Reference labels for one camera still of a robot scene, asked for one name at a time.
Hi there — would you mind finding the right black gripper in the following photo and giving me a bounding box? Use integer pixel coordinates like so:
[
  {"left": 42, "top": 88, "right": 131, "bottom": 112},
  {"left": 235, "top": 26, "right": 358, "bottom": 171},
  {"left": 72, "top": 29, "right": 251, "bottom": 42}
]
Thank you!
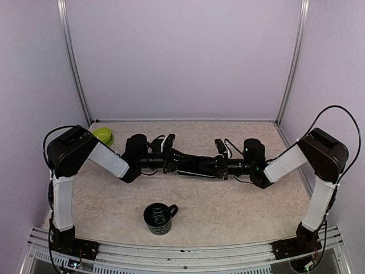
[{"left": 200, "top": 152, "right": 255, "bottom": 179}]

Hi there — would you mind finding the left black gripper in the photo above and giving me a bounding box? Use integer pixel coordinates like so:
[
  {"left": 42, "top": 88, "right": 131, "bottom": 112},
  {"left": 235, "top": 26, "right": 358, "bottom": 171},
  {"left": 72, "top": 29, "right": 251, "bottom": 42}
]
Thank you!
[{"left": 137, "top": 146, "right": 192, "bottom": 174}]

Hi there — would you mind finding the black phone case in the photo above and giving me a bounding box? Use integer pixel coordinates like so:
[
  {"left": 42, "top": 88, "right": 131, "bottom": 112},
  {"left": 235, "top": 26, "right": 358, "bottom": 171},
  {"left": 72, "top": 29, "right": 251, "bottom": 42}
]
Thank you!
[{"left": 176, "top": 155, "right": 227, "bottom": 178}]

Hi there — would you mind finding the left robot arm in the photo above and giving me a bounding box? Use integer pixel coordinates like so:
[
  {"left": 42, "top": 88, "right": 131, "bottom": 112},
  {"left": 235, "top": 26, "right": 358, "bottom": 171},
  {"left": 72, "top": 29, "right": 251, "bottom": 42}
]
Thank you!
[{"left": 43, "top": 125, "right": 192, "bottom": 254}]

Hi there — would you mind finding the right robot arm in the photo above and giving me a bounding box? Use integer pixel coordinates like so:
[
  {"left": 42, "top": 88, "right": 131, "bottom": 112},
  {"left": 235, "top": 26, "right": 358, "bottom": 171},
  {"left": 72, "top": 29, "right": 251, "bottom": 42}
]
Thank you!
[{"left": 199, "top": 128, "right": 349, "bottom": 232}]

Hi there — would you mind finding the black mug green print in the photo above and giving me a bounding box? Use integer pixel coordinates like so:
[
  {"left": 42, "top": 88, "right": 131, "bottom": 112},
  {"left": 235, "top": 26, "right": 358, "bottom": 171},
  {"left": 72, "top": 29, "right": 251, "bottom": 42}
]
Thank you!
[{"left": 143, "top": 203, "right": 179, "bottom": 236}]

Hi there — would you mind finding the green plastic bowl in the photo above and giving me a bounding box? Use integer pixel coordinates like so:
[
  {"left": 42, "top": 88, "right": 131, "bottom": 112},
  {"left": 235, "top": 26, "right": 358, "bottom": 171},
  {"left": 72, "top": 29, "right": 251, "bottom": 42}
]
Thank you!
[{"left": 92, "top": 127, "right": 112, "bottom": 144}]

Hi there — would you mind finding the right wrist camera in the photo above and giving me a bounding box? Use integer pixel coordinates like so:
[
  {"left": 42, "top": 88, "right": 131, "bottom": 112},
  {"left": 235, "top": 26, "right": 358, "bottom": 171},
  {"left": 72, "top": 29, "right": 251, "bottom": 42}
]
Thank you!
[{"left": 214, "top": 139, "right": 232, "bottom": 159}]

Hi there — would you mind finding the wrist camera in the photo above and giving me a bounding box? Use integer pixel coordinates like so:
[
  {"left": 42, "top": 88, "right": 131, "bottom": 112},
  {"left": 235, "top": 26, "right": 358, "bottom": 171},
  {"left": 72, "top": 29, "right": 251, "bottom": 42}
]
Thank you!
[
  {"left": 214, "top": 139, "right": 232, "bottom": 159},
  {"left": 161, "top": 134, "right": 176, "bottom": 153}
]

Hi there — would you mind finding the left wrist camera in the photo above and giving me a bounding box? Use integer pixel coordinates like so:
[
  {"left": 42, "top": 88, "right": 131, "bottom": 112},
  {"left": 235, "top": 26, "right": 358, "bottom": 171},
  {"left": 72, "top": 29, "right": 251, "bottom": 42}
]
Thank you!
[{"left": 161, "top": 134, "right": 176, "bottom": 153}]

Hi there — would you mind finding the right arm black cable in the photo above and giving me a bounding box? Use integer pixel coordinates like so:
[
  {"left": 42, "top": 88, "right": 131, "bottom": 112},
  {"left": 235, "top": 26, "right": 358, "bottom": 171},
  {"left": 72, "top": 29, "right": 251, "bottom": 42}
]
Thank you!
[{"left": 224, "top": 104, "right": 360, "bottom": 269}]

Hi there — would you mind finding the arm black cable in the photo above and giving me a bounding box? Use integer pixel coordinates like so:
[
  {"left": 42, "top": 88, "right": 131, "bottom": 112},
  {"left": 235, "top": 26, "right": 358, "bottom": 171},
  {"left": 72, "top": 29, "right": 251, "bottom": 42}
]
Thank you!
[
  {"left": 224, "top": 104, "right": 360, "bottom": 269},
  {"left": 42, "top": 124, "right": 166, "bottom": 274}
]

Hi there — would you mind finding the front aluminium rail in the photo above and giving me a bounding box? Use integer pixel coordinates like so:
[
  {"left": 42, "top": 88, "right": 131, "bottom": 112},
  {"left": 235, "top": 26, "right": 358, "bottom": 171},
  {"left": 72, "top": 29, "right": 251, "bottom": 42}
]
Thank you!
[{"left": 17, "top": 227, "right": 353, "bottom": 273}]

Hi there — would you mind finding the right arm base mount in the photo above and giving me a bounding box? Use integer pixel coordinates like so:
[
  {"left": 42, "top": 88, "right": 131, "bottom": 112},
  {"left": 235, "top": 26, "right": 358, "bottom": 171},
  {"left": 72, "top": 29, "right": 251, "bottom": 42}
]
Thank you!
[{"left": 271, "top": 223, "right": 322, "bottom": 260}]

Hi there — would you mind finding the right aluminium frame post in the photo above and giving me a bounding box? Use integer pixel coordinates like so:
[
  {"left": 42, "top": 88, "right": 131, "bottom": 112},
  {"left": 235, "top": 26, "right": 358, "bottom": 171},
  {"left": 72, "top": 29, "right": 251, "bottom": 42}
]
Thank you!
[{"left": 275, "top": 0, "right": 310, "bottom": 127}]

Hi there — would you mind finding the aluminium frame post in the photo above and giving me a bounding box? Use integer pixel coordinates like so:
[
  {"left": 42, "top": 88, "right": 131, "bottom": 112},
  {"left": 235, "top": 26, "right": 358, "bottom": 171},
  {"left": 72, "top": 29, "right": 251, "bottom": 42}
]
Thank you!
[
  {"left": 275, "top": 0, "right": 310, "bottom": 127},
  {"left": 57, "top": 0, "right": 93, "bottom": 127}
]

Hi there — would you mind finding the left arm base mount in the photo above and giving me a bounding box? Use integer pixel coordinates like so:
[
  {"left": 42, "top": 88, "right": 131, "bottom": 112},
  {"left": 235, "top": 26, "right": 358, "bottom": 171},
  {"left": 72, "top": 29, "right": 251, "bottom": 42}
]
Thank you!
[{"left": 50, "top": 224, "right": 100, "bottom": 261}]

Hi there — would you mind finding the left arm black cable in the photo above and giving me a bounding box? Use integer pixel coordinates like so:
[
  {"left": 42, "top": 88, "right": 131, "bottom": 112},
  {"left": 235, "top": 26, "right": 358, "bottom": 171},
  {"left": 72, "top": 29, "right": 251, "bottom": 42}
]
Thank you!
[{"left": 42, "top": 124, "right": 166, "bottom": 274}]

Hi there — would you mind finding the left aluminium frame post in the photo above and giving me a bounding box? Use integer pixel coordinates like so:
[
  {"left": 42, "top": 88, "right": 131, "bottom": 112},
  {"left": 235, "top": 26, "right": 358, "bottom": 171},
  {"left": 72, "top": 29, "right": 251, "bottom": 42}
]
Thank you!
[{"left": 57, "top": 0, "right": 93, "bottom": 127}]

